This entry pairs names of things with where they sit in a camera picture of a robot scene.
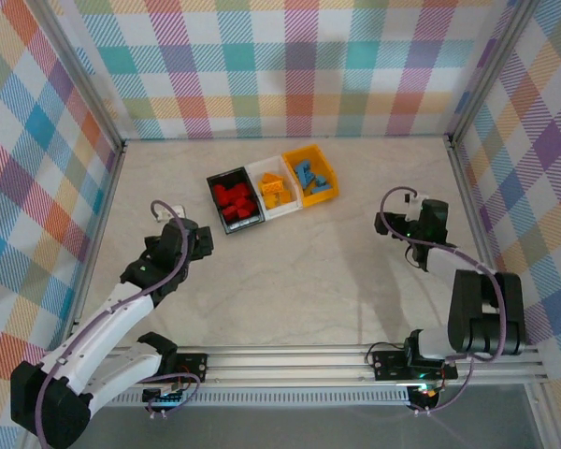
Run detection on black plastic bin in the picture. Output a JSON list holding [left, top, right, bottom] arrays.
[[206, 166, 267, 237]]

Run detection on yellow plastic bin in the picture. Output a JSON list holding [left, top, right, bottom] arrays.
[[280, 143, 341, 210]]

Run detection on white plastic bin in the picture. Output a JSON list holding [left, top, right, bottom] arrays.
[[245, 154, 305, 221]]

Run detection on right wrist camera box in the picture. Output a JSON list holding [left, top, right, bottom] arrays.
[[401, 191, 429, 222]]

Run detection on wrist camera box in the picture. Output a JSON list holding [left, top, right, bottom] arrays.
[[401, 191, 429, 222], [156, 205, 188, 225]]

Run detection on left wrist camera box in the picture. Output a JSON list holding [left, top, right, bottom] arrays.
[[156, 205, 188, 225]]

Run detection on aluminium side floor rail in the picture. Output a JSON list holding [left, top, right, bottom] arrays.
[[446, 138, 515, 345], [60, 139, 128, 352]]

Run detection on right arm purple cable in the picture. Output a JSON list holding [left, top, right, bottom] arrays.
[[381, 186, 506, 416]]

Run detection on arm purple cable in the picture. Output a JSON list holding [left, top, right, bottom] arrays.
[[36, 199, 201, 448], [381, 186, 506, 416]]

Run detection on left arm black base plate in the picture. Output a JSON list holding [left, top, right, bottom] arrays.
[[122, 353, 209, 385]]

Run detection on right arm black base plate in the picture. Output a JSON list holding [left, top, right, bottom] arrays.
[[371, 349, 459, 383]]

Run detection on wide aluminium mounting rail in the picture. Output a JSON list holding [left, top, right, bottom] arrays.
[[32, 344, 546, 389]]

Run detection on aluminium upright frame post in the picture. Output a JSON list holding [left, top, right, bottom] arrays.
[[446, 0, 543, 151], [36, 0, 127, 151]]

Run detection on grey slotted cable duct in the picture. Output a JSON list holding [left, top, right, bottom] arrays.
[[91, 390, 411, 407]]

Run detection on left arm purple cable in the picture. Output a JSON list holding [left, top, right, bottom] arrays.
[[36, 199, 201, 448]]

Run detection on aluminium lower frame post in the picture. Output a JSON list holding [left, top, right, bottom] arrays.
[[525, 383, 560, 449]]

